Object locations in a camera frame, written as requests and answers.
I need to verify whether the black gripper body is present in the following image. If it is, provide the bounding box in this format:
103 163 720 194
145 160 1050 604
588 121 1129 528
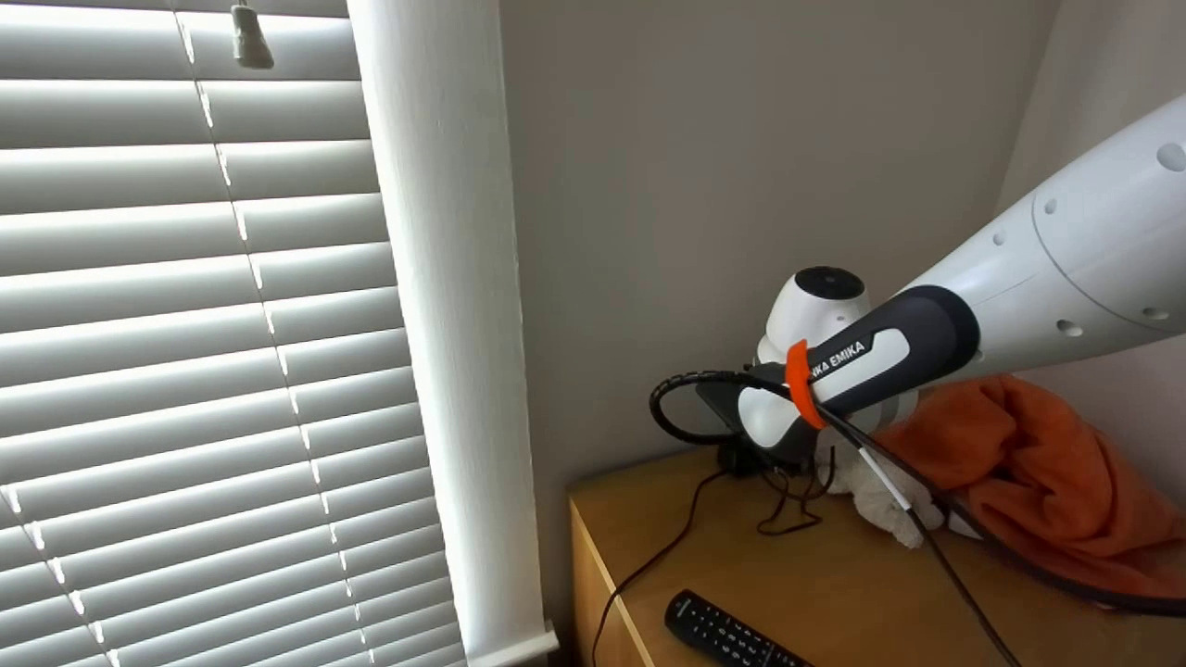
767 423 829 483

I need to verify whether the black alarm clock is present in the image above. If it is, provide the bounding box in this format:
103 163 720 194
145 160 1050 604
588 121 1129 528
720 436 778 487

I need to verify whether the white plush toy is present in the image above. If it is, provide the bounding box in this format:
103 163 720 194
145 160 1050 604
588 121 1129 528
817 443 950 552

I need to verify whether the large wooden dresser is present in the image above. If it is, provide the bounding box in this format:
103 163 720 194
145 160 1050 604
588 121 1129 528
565 447 1186 667

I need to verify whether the black remote control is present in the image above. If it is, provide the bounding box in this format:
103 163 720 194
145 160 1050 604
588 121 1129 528
662 591 810 667

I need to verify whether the orange blanket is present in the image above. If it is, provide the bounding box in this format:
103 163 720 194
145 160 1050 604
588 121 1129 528
873 371 1186 604

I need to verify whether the white window blind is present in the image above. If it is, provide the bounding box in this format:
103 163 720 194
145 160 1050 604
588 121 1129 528
0 0 467 667

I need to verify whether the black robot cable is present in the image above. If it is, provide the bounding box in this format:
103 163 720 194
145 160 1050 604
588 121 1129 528
644 367 1186 622

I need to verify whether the black alarm clock cable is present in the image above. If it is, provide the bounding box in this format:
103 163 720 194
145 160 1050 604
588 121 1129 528
586 447 832 667

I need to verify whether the white window frame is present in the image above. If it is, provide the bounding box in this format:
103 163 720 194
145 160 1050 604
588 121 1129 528
345 0 564 667

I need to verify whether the blind cord pull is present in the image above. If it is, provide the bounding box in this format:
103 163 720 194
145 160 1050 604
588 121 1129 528
229 0 279 72

